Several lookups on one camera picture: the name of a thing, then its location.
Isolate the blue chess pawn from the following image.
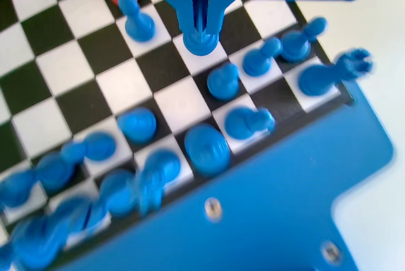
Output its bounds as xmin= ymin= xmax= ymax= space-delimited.
xmin=116 ymin=107 xmax=158 ymax=144
xmin=242 ymin=36 xmax=284 ymax=77
xmin=117 ymin=0 xmax=156 ymax=43
xmin=280 ymin=16 xmax=328 ymax=63
xmin=0 ymin=169 xmax=37 ymax=210
xmin=207 ymin=62 xmax=240 ymax=101
xmin=33 ymin=152 xmax=77 ymax=192
xmin=60 ymin=131 xmax=117 ymax=163

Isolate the black and white chess board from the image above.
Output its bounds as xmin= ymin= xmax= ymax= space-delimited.
xmin=0 ymin=0 xmax=356 ymax=271

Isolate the blue chess rook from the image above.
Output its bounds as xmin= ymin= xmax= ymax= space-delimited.
xmin=298 ymin=47 xmax=374 ymax=97
xmin=9 ymin=213 xmax=72 ymax=271

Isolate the blue chess king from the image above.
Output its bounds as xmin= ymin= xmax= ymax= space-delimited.
xmin=184 ymin=123 xmax=231 ymax=177

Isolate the blue chess queen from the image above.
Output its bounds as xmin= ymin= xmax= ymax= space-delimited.
xmin=135 ymin=148 xmax=183 ymax=218

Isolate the silver plate screw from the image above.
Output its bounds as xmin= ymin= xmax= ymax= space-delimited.
xmin=320 ymin=241 xmax=343 ymax=265
xmin=204 ymin=197 xmax=223 ymax=221

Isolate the blue base plate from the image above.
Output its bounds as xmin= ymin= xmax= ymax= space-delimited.
xmin=59 ymin=77 xmax=396 ymax=271

